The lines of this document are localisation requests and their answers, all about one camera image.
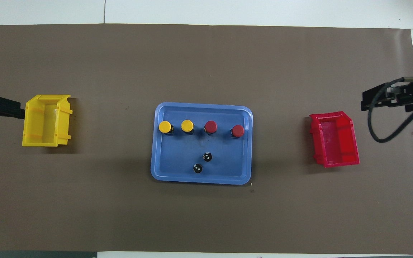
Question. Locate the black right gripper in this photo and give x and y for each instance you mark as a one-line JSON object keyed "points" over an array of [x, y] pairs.
{"points": [[405, 95]]}

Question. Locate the red push button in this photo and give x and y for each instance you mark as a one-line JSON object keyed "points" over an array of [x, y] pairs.
{"points": [[238, 130], [210, 126]]}

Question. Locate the yellow push button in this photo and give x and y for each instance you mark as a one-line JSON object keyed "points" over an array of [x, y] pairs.
{"points": [[165, 127], [187, 125]]}

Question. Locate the yellow plastic bin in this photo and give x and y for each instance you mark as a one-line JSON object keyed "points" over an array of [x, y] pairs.
{"points": [[43, 122]]}

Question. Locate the red plastic bin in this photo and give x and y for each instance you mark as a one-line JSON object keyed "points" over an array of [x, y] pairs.
{"points": [[335, 139]]}

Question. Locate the brown table mat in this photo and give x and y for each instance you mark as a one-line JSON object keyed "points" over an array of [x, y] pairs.
{"points": [[120, 215]]}

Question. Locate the blue plastic tray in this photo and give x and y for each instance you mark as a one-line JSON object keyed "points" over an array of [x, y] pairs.
{"points": [[177, 157]]}

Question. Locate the black cylindrical capacitor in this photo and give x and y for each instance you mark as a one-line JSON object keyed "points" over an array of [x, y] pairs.
{"points": [[207, 157], [197, 168]]}

